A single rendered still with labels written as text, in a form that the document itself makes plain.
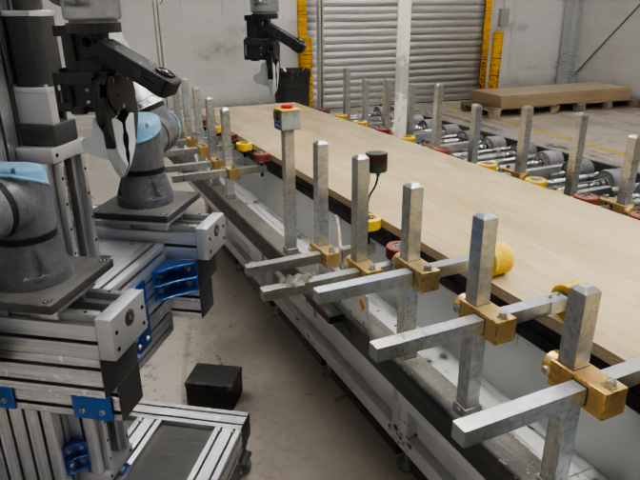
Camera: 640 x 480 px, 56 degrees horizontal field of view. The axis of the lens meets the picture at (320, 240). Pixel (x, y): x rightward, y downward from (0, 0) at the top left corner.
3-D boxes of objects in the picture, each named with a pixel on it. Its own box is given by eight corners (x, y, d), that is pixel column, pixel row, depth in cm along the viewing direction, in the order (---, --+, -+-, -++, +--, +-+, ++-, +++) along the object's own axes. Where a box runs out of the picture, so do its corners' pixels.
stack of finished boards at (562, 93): (630, 98, 931) (631, 87, 925) (500, 108, 852) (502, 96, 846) (592, 91, 998) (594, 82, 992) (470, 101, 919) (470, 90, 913)
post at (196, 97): (200, 178, 321) (192, 87, 303) (199, 177, 323) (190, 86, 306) (207, 177, 322) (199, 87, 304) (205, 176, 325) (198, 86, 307)
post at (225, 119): (229, 211, 280) (221, 108, 262) (226, 210, 283) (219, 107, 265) (235, 210, 281) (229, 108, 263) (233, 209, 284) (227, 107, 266)
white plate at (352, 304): (367, 330, 164) (367, 298, 161) (326, 292, 186) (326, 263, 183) (369, 330, 165) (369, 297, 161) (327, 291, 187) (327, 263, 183)
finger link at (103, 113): (115, 143, 86) (107, 82, 83) (127, 144, 86) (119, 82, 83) (98, 150, 82) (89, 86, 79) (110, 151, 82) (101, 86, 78)
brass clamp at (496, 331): (492, 347, 115) (494, 324, 113) (450, 316, 126) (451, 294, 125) (517, 339, 117) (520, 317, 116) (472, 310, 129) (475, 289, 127)
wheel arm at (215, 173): (173, 185, 260) (172, 175, 259) (171, 183, 263) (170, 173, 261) (267, 173, 277) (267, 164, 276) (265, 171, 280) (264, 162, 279)
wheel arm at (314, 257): (248, 280, 177) (247, 267, 175) (244, 275, 180) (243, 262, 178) (375, 254, 194) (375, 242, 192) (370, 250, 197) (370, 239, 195)
